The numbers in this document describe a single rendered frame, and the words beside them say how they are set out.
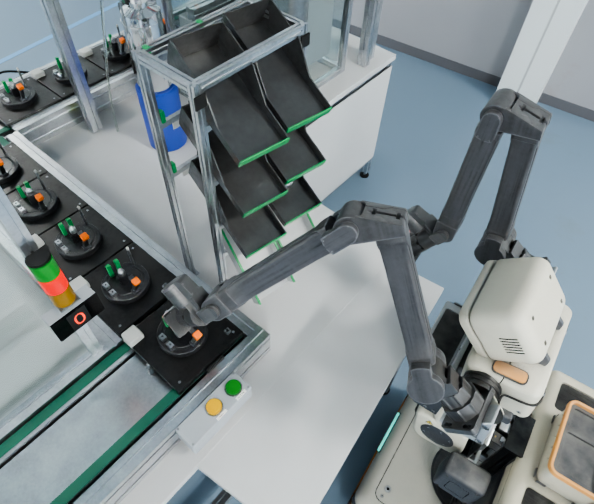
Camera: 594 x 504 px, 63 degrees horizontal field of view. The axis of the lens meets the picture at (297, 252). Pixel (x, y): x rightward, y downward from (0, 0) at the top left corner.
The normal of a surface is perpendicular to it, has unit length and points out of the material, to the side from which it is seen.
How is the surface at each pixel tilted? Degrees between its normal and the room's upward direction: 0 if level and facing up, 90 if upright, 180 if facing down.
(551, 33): 90
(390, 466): 0
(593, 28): 90
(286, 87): 25
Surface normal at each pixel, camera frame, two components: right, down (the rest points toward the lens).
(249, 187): 0.30, -0.29
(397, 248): -0.15, 0.66
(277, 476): 0.04, -0.62
